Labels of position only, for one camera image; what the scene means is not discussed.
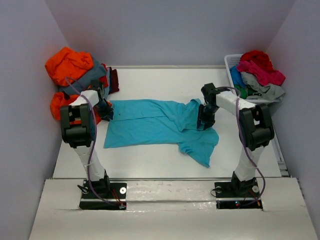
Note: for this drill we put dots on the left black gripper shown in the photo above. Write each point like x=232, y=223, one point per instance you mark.
x=108, y=111

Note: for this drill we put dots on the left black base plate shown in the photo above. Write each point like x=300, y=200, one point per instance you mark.
x=113, y=200

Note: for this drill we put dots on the white plastic laundry basket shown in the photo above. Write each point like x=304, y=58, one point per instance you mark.
x=232, y=60

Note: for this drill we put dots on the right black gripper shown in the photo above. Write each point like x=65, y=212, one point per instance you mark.
x=209, y=121

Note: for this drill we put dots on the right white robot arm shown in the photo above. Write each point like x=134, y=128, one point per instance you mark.
x=255, y=128

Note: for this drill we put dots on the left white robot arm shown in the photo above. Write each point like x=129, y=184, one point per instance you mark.
x=78, y=123

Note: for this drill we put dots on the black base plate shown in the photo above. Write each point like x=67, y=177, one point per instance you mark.
x=113, y=200
x=228, y=199

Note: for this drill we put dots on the grey t shirt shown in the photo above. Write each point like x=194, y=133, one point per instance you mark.
x=268, y=92

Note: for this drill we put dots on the orange t shirt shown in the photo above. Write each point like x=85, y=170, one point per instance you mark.
x=64, y=68

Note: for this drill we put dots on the teal t shirt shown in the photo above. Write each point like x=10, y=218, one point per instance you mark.
x=152, y=122

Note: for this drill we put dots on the dark red folded shirt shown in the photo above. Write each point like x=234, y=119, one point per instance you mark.
x=110, y=81

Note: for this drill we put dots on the red t shirt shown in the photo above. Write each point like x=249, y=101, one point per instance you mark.
x=260, y=58

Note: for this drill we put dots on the magenta t shirt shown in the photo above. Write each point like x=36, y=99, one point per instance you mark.
x=263, y=77

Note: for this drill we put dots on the blue t shirt in basket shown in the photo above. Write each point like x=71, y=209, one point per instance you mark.
x=236, y=77

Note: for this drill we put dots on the green garment in basket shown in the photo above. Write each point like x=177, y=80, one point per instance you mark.
x=247, y=92

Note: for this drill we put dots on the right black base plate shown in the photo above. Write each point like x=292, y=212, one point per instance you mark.
x=228, y=199

